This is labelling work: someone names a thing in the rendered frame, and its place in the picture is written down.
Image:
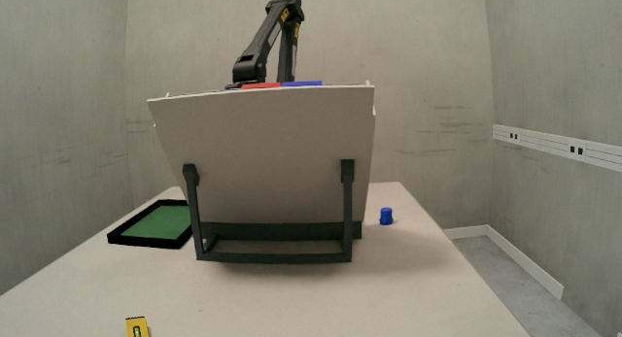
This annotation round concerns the blue plug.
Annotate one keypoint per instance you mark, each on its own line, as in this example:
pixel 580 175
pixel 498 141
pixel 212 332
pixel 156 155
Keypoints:
pixel 386 217

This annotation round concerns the yellow pocket level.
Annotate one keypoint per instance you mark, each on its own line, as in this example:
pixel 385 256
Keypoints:
pixel 136 327

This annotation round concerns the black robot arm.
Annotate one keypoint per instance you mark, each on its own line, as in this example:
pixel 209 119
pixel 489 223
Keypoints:
pixel 252 70

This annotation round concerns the green tray with black rim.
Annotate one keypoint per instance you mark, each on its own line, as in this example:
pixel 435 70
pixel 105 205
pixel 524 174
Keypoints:
pixel 164 223

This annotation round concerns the red rectangular frame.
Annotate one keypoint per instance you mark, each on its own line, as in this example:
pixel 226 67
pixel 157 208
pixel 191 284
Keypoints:
pixel 249 86

